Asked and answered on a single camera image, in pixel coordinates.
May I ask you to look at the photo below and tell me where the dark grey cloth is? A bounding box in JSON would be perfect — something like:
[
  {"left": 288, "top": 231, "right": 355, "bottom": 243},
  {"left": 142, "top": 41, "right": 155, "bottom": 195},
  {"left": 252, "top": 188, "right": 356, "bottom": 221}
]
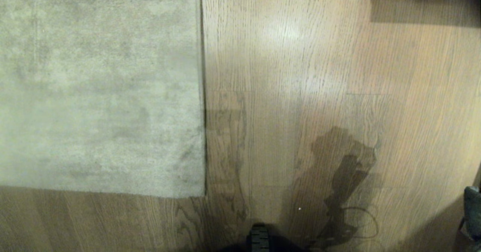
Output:
[{"left": 463, "top": 186, "right": 481, "bottom": 233}]

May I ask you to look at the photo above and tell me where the grey-beige rug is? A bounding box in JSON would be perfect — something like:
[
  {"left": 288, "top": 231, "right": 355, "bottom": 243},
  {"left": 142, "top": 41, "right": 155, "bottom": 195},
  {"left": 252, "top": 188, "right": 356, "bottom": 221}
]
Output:
[{"left": 0, "top": 0, "right": 207, "bottom": 199}]

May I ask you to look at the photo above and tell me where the dark wooden furniture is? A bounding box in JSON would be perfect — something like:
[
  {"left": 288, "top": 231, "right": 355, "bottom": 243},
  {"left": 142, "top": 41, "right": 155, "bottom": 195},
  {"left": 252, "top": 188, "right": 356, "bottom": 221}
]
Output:
[{"left": 370, "top": 0, "right": 481, "bottom": 28}]

